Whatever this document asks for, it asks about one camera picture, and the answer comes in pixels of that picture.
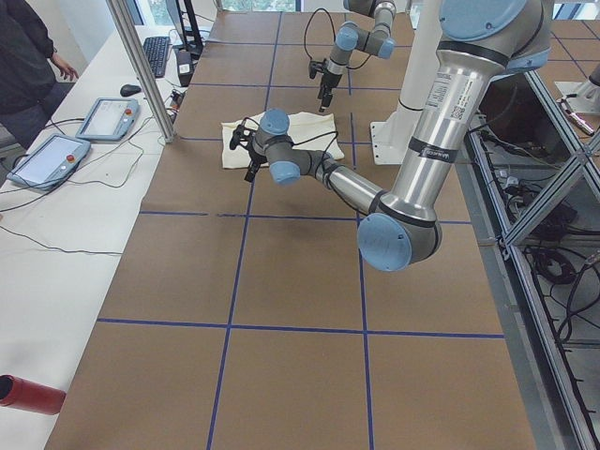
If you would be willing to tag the lower blue teach pendant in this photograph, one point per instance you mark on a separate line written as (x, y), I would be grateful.
(51, 164)

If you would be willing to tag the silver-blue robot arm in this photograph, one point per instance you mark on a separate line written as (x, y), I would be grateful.
(480, 40)
(351, 37)

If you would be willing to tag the person in dark jacket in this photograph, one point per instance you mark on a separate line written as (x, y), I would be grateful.
(30, 93)

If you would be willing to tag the black computer mouse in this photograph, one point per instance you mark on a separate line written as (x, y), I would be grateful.
(128, 90)

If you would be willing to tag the red water bottle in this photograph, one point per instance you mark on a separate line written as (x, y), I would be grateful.
(22, 394)

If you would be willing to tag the aluminium floor frame rail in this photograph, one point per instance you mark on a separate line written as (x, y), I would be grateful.
(532, 188)

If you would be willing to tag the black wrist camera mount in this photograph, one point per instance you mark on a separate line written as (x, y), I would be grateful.
(242, 136)
(316, 67)

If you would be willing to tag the black keyboard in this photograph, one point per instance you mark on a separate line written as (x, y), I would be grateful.
(156, 50)

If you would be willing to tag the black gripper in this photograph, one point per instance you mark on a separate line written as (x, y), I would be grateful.
(327, 86)
(256, 160)

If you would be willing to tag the black labelled box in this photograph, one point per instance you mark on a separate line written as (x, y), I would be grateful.
(185, 67)

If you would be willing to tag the aluminium frame post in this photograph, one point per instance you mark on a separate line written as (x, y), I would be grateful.
(134, 49)

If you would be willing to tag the blue teach pendant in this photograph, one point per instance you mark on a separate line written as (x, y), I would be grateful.
(109, 119)
(51, 164)

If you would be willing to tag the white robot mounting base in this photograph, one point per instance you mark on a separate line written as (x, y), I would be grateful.
(390, 139)

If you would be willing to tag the upper blue teach pendant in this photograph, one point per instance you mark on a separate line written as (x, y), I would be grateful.
(109, 119)

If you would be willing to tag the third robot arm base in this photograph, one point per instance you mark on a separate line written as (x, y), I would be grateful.
(580, 97)

